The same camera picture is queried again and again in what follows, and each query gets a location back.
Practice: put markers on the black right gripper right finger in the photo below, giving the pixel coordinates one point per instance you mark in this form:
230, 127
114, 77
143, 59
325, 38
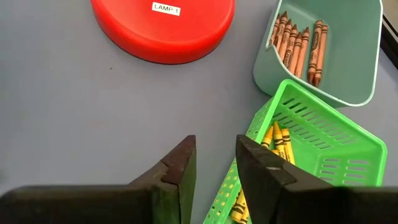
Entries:
295, 202

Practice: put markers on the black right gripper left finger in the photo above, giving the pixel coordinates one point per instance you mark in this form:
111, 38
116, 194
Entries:
124, 205

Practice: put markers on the green plastic basket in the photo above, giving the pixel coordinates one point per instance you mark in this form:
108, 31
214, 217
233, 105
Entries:
317, 137

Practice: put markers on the teal plastic bin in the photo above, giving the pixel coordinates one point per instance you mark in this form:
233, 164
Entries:
351, 56

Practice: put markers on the red desk lamp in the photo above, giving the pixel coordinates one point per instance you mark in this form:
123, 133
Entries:
163, 34

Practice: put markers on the black aluminium table frame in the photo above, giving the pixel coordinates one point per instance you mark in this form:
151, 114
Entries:
391, 40

